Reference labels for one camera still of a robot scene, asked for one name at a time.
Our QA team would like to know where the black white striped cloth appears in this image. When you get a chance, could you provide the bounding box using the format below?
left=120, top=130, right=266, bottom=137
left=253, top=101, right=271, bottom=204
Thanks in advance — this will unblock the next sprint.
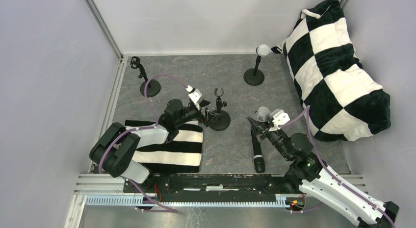
left=132, top=120, right=204, bottom=174

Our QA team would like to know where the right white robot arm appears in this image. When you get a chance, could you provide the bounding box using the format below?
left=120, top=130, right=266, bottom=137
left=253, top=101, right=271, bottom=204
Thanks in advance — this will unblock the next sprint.
left=247, top=117, right=399, bottom=228

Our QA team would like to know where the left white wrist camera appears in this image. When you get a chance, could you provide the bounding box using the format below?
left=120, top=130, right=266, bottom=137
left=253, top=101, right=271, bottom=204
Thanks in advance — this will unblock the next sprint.
left=185, top=85, right=203, bottom=110

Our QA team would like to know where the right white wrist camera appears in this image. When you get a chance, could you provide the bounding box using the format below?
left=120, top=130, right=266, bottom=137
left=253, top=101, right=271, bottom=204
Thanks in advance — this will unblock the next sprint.
left=269, top=109, right=290, bottom=129

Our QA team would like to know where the white microphone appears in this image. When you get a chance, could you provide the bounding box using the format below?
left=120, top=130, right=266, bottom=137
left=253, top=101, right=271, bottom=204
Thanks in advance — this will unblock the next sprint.
left=256, top=44, right=270, bottom=57

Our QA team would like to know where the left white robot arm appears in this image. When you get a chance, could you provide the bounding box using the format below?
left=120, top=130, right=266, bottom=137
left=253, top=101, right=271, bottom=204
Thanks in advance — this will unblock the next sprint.
left=89, top=99, right=222, bottom=184

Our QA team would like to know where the white cable duct strip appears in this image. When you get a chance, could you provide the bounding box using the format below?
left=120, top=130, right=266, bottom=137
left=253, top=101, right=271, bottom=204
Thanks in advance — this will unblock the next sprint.
left=85, top=195, right=296, bottom=209

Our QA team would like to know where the silver grey microphone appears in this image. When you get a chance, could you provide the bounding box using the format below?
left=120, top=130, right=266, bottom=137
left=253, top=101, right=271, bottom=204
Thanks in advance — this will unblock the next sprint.
left=256, top=106, right=271, bottom=123

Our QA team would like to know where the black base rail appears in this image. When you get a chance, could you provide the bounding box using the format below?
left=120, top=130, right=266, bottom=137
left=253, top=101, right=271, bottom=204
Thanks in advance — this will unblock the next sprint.
left=123, top=174, right=306, bottom=204

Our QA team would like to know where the black mic stand back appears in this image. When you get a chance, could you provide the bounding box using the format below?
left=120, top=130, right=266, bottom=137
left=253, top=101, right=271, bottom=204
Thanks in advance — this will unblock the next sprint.
left=130, top=56, right=161, bottom=97

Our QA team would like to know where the black mic stand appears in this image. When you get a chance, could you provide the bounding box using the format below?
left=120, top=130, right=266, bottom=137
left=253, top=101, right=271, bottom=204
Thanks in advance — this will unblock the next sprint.
left=243, top=55, right=264, bottom=86
left=130, top=56, right=161, bottom=97
left=209, top=88, right=231, bottom=131

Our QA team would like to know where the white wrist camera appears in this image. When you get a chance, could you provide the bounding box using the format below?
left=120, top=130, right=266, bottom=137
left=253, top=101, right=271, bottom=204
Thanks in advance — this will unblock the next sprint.
left=185, top=85, right=203, bottom=110
left=269, top=109, right=290, bottom=129

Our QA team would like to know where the black microphone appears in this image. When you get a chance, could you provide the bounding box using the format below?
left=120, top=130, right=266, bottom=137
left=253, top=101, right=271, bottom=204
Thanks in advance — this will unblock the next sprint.
left=250, top=130, right=265, bottom=173

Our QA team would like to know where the black white checkered pillow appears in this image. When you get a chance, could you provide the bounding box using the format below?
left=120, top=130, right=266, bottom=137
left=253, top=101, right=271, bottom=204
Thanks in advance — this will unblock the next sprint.
left=272, top=0, right=391, bottom=141

